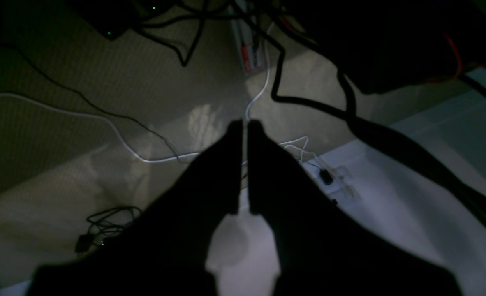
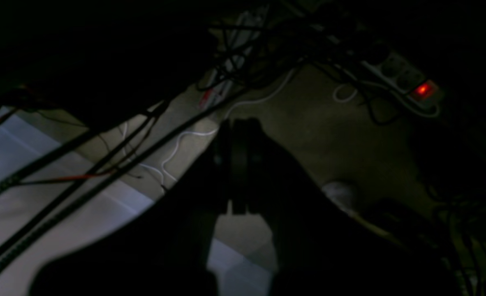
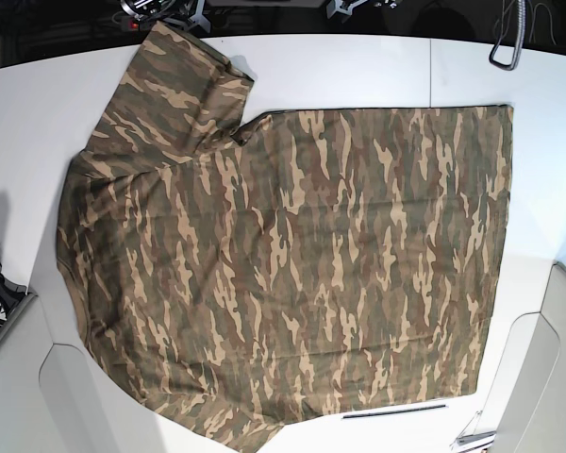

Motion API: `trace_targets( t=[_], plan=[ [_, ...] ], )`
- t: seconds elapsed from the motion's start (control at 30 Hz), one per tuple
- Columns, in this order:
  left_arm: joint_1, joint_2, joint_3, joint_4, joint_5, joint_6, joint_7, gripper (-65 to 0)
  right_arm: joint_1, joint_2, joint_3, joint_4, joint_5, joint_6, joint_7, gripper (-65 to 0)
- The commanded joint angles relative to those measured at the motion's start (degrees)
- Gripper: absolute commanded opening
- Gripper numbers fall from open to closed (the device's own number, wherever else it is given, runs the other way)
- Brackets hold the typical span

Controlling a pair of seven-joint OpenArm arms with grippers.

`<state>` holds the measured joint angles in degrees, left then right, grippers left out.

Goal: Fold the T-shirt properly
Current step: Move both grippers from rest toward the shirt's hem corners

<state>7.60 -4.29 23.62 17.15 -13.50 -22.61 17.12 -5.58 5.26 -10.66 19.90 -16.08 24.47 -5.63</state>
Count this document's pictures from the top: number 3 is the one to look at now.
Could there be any camouflage T-shirt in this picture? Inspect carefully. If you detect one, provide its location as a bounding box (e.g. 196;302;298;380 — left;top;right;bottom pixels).
56;23;513;452

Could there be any black power strip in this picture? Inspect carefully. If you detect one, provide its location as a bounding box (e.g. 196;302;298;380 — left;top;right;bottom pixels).
110;9;231;34

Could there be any silver clip at table edge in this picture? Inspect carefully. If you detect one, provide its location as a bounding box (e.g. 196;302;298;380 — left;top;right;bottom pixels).
450;411;496;452

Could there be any grey flexible conduit loop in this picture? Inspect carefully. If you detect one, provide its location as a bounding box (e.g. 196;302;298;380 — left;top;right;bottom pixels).
489;0;525;72

